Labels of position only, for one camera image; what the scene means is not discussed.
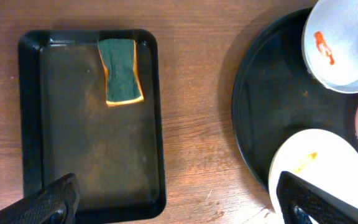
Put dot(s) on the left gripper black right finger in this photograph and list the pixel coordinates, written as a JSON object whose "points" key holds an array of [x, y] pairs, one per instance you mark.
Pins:
{"points": [[302, 202]]}

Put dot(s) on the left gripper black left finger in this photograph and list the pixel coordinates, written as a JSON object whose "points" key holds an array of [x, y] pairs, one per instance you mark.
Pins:
{"points": [[55, 203]]}

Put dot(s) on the white plate with red sauce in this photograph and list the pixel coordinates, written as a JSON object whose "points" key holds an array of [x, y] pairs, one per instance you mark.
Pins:
{"points": [[330, 44]]}

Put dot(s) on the round black tray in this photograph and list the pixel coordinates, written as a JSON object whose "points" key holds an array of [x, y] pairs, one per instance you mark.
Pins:
{"points": [[274, 97]]}

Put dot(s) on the white plate with yellow sauce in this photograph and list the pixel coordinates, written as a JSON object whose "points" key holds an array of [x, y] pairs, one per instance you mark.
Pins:
{"points": [[321, 158]]}

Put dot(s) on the black rectangular tray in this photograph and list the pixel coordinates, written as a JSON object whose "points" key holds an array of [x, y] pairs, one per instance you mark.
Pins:
{"points": [[115, 152]]}

